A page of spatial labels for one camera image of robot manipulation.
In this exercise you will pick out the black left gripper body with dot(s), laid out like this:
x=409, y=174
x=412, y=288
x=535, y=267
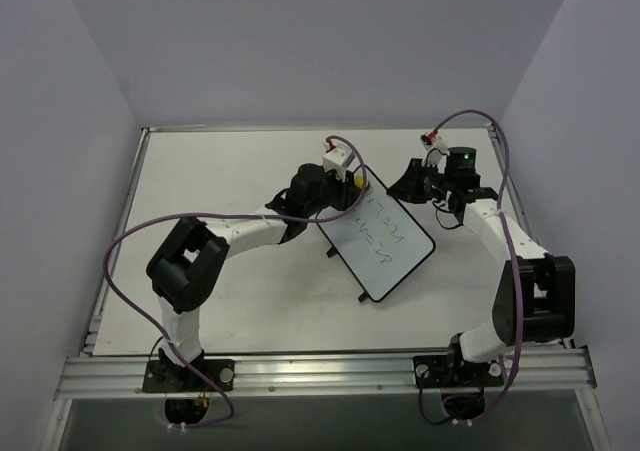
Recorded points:
x=341, y=191

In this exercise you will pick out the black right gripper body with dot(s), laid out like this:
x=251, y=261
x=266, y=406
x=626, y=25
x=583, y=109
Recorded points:
x=417, y=180

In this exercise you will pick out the yellow bone-shaped eraser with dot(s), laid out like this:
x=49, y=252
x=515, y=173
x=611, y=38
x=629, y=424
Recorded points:
x=360, y=182

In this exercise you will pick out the small black-framed whiteboard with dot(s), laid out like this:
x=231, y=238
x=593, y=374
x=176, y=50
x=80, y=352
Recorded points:
x=380, y=242

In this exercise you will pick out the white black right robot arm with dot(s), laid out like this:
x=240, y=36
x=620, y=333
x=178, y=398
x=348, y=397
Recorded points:
x=535, y=297

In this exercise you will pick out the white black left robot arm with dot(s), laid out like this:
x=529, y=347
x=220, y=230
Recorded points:
x=187, y=265

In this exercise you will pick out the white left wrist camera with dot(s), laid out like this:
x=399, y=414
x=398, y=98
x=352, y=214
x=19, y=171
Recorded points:
x=337, y=159

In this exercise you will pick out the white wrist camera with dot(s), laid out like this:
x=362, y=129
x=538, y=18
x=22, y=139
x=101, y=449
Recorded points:
x=435, y=147
x=337, y=159

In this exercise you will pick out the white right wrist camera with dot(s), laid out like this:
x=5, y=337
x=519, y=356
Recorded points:
x=435, y=147

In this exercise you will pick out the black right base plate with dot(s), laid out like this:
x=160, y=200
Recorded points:
x=437, y=371

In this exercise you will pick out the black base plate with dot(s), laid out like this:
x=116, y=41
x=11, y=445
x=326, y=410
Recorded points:
x=437, y=371
x=163, y=376

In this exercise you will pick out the aluminium front frame rail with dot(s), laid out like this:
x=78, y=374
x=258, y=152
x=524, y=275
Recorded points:
x=541, y=369

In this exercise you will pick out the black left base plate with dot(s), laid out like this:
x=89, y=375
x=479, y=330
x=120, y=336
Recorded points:
x=163, y=376

